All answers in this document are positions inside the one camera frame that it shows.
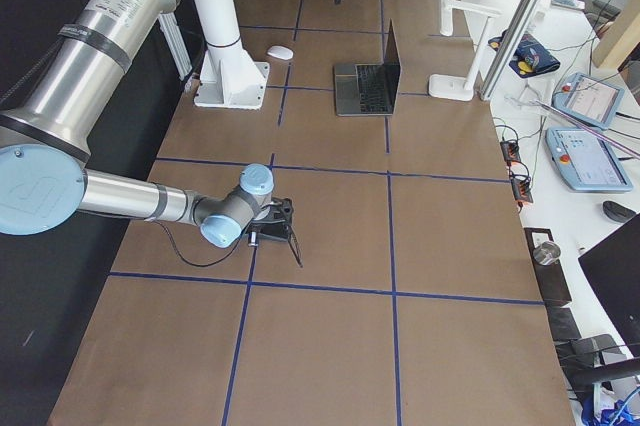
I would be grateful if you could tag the grey laptop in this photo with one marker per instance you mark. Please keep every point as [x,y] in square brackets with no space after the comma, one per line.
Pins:
[369,89]

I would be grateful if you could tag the black mouse pad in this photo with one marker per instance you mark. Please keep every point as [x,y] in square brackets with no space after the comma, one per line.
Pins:
[273,232]

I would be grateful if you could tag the white computer mouse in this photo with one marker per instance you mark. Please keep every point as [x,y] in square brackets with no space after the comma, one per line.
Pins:
[280,52]

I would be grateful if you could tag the black mouse on desk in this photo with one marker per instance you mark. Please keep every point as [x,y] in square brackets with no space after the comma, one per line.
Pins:
[617,212]

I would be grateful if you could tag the colourful blue pouch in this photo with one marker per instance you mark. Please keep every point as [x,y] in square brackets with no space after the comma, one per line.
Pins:
[532,59]

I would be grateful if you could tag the orange black usb hub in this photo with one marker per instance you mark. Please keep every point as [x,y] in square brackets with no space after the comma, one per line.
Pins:
[510,151]

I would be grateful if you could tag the far teach pendant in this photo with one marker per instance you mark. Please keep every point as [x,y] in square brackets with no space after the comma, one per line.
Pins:
[590,100]

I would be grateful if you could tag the teach pendant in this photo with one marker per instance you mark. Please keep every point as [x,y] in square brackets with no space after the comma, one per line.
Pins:
[585,162]
[590,100]

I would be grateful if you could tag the silver metal cup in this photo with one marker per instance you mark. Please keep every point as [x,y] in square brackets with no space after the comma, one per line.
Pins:
[546,253]

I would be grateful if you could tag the black box under cup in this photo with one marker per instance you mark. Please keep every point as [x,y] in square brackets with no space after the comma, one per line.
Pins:
[551,280]

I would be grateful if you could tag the near teach pendant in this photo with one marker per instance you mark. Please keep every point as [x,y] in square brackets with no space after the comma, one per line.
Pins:
[585,162]

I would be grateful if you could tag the black monitor corner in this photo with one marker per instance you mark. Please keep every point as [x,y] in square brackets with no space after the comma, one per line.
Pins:
[612,269]

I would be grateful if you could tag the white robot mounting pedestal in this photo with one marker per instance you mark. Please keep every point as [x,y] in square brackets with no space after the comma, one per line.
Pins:
[229,77]

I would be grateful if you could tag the aluminium frame post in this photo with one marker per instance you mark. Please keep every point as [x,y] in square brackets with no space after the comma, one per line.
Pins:
[521,18]

